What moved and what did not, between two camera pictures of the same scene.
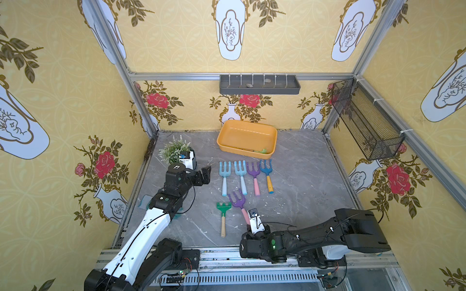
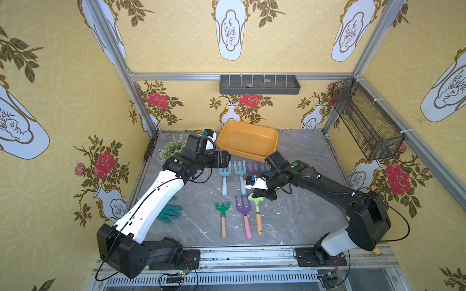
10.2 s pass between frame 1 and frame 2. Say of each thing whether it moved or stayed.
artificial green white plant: stayed
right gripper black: moved
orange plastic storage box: stayed
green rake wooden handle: stayed
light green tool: moved
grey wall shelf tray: stayed
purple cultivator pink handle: moved
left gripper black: moved
